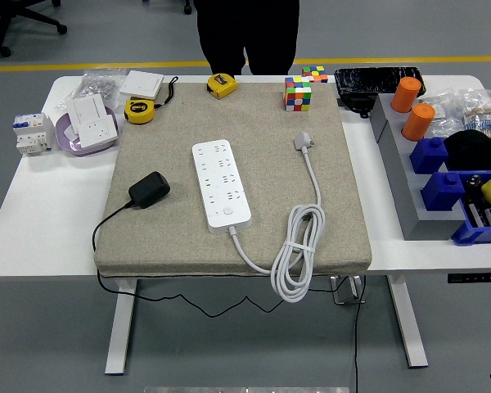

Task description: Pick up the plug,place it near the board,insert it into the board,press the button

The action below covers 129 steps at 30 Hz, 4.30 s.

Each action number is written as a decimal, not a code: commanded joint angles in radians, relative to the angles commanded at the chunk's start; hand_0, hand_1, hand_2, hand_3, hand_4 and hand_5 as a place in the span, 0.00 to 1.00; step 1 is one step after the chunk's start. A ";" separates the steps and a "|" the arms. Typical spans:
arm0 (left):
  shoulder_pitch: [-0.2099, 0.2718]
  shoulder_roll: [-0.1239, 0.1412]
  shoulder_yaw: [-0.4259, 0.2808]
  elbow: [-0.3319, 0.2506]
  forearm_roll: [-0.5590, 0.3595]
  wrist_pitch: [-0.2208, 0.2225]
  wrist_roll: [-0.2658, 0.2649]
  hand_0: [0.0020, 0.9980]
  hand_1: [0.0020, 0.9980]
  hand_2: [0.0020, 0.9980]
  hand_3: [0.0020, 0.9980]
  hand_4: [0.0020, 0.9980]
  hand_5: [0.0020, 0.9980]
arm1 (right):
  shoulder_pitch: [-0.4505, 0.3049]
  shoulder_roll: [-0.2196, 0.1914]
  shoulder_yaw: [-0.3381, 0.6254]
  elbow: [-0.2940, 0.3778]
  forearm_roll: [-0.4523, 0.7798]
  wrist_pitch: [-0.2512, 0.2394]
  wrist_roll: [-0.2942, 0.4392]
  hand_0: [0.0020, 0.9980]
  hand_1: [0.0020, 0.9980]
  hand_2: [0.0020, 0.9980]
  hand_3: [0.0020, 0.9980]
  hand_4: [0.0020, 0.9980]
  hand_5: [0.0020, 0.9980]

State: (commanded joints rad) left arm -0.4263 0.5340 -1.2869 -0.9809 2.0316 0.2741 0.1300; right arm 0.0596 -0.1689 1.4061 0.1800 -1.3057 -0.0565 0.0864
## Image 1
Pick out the silver metal bracket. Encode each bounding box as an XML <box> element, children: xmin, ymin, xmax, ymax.
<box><xmin>329</xmin><ymin>274</ymin><xmax>367</xmax><ymax>306</ymax></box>

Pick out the white switch panel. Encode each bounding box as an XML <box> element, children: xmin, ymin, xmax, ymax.
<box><xmin>67</xmin><ymin>93</ymin><xmax>110</xmax><ymax>128</ymax></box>

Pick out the grey stepped base block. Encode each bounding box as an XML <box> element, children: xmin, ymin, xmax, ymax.
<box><xmin>369</xmin><ymin>93</ymin><xmax>466</xmax><ymax>242</ymax></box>

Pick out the white power strip with cord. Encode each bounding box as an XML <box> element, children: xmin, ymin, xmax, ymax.
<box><xmin>191</xmin><ymin>129</ymin><xmax>327</xmax><ymax>304</ymax></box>

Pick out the white circuit breaker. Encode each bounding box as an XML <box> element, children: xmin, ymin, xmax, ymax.
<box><xmin>11</xmin><ymin>112</ymin><xmax>56</xmax><ymax>156</ymax></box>

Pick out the yellow squarish tape measure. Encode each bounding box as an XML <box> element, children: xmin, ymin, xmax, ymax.
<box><xmin>206</xmin><ymin>72</ymin><xmax>239</xmax><ymax>101</ymax></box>

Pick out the clear bag of parts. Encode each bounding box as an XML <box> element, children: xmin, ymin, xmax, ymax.
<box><xmin>419</xmin><ymin>92</ymin><xmax>466</xmax><ymax>138</ymax></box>

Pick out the orange cylinder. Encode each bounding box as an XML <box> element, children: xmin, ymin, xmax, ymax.
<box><xmin>390</xmin><ymin>76</ymin><xmax>422</xmax><ymax>114</ymax></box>
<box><xmin>400</xmin><ymin>102</ymin><xmax>436</xmax><ymax>142</ymax></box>

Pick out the person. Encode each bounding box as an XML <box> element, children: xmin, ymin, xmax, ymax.
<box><xmin>194</xmin><ymin>0</ymin><xmax>301</xmax><ymax>77</ymax></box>

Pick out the blue block with knob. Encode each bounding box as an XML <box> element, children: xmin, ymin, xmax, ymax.
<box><xmin>420</xmin><ymin>170</ymin><xmax>466</xmax><ymax>212</ymax></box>
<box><xmin>409</xmin><ymin>136</ymin><xmax>450</xmax><ymax>175</ymax></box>

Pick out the black table control panel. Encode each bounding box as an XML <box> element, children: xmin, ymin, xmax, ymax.
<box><xmin>447</xmin><ymin>273</ymin><xmax>491</xmax><ymax>284</ymax></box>

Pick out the clear bag of resistors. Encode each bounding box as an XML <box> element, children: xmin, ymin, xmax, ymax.
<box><xmin>460</xmin><ymin>88</ymin><xmax>491</xmax><ymax>138</ymax></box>

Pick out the large colourful puzzle cube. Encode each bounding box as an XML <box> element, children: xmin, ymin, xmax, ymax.
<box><xmin>282</xmin><ymin>75</ymin><xmax>313</xmax><ymax>112</ymax></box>

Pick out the blue plastic bin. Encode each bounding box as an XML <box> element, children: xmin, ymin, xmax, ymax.
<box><xmin>450</xmin><ymin>170</ymin><xmax>491</xmax><ymax>246</ymax></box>

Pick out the clear bag of screws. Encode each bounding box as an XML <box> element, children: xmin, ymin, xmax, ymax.
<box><xmin>55</xmin><ymin>69</ymin><xmax>128</xmax><ymax>111</ymax></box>

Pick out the grey-brown mat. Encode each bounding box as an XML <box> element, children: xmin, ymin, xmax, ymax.
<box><xmin>92</xmin><ymin>81</ymin><xmax>373</xmax><ymax>278</ymax></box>

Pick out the black cloth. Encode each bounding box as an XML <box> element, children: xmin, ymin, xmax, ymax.
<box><xmin>442</xmin><ymin>129</ymin><xmax>491</xmax><ymax>172</ymax></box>

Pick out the white flat switch plate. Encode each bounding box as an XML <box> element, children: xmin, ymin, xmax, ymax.
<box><xmin>118</xmin><ymin>70</ymin><xmax>165</xmax><ymax>100</ymax></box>

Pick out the small black device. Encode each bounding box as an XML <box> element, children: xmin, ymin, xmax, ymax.
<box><xmin>338</xmin><ymin>93</ymin><xmax>376</xmax><ymax>120</ymax></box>

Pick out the black plug with cord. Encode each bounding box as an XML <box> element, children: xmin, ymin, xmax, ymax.
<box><xmin>91</xmin><ymin>170</ymin><xmax>340</xmax><ymax>318</ymax></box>

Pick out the white wall socket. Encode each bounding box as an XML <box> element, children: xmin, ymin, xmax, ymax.
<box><xmin>76</xmin><ymin>115</ymin><xmax>119</xmax><ymax>149</ymax></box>

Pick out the black glossy tray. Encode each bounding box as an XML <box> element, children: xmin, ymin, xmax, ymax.
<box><xmin>334</xmin><ymin>66</ymin><xmax>428</xmax><ymax>99</ymax></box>

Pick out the small colourful puzzle cube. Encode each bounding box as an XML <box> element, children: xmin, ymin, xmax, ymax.
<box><xmin>301</xmin><ymin>65</ymin><xmax>329</xmax><ymax>84</ymax></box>

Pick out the purple bowl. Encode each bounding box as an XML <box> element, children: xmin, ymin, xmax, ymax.
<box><xmin>55</xmin><ymin>105</ymin><xmax>119</xmax><ymax>157</ymax></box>

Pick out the yellow round tape measure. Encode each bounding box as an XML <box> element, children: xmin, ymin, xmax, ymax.
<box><xmin>123</xmin><ymin>75</ymin><xmax>179</xmax><ymax>125</ymax></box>

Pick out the black office chair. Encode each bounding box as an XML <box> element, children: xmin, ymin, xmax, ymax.
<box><xmin>0</xmin><ymin>0</ymin><xmax>69</xmax><ymax>58</ymax></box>

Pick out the black hanging cable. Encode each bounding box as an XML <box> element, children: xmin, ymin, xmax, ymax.
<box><xmin>351</xmin><ymin>274</ymin><xmax>367</xmax><ymax>393</ymax></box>

